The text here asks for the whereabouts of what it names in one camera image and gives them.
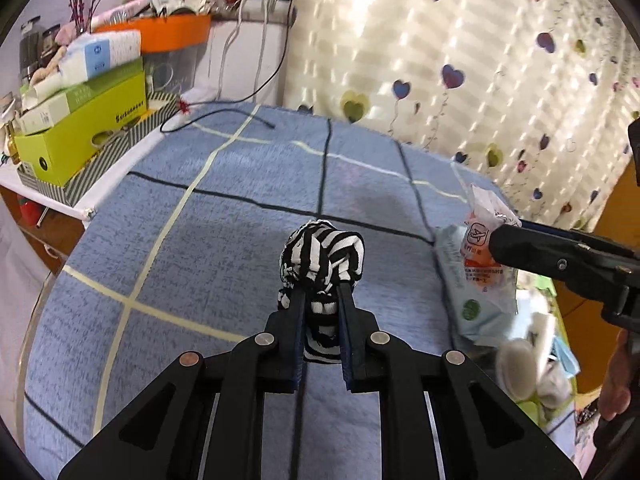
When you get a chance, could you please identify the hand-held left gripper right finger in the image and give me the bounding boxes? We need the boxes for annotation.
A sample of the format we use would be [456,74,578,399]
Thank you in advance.
[336,282,583,480]

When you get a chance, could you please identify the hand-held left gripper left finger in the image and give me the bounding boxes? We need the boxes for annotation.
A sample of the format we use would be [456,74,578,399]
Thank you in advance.
[57,282,307,480]

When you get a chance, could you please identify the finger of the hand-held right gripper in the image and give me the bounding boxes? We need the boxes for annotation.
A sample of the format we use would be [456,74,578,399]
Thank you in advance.
[487,224,640,307]
[519,219,640,257]

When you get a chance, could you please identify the orange snack packet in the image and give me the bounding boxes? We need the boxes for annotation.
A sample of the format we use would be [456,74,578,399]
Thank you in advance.
[459,184,522,293]

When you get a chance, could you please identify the blue face mask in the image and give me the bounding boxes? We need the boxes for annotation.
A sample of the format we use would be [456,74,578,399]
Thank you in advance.
[552,335,581,376]

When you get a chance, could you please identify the black and white striped sock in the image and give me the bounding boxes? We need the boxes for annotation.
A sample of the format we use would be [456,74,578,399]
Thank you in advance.
[276,220,368,365]

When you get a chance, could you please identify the white towel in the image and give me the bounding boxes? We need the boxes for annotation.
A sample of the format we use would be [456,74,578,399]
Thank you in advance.
[495,339,538,401]

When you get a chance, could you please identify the lime green shallow box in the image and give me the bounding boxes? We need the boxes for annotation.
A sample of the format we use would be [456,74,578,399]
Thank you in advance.
[514,287,581,428]

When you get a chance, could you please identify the pink soft toy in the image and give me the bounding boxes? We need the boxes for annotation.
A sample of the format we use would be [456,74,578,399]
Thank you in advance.
[55,22,81,48]

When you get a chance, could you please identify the person's right hand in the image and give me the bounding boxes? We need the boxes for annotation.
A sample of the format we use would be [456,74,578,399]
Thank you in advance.
[597,330,633,423]

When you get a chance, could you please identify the wooden wardrobe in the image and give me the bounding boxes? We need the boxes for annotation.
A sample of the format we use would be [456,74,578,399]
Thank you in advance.
[552,160,640,401]

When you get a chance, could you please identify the wet wipes pack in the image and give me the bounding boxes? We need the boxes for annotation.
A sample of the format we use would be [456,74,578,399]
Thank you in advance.
[432,225,518,348]

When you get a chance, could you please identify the blue plaid blanket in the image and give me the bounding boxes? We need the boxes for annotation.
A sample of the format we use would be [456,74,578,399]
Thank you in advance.
[22,102,576,466]

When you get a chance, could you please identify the heart print curtain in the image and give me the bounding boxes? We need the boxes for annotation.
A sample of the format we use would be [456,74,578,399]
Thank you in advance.
[282,0,640,233]

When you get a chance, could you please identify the striped box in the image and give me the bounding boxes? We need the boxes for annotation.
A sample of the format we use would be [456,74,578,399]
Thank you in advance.
[17,92,183,207]

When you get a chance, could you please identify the white side table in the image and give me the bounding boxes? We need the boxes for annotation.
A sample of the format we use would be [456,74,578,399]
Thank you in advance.
[0,160,98,281]

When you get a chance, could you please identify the clear plastic bin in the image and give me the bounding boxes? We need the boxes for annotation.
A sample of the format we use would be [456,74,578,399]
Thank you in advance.
[142,47,211,103]

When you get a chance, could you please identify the red plastic object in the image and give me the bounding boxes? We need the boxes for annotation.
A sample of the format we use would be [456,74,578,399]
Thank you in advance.
[17,199,46,228]

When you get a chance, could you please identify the olive green flat box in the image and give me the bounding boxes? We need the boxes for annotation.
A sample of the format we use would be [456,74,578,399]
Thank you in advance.
[22,57,146,111]

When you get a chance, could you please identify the orange tray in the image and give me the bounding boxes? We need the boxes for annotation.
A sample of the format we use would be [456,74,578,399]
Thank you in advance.
[92,14,213,55]

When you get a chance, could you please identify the small white box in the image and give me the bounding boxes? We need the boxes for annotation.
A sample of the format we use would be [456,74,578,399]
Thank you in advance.
[19,94,70,136]

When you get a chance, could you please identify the white and blue tissue pack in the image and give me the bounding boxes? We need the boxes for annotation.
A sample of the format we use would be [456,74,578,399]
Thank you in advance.
[57,30,143,86]

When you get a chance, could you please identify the small yellow bottle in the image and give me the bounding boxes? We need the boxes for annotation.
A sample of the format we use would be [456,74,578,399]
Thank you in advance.
[2,120,22,166]

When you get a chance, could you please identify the crumpled plastic bags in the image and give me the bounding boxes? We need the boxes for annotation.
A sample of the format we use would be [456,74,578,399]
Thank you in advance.
[100,0,226,23]

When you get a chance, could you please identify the black cable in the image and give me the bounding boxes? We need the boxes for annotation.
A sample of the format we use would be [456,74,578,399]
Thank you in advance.
[160,5,292,133]

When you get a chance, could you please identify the white cable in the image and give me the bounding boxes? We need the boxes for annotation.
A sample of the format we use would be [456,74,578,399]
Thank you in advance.
[217,0,268,103]

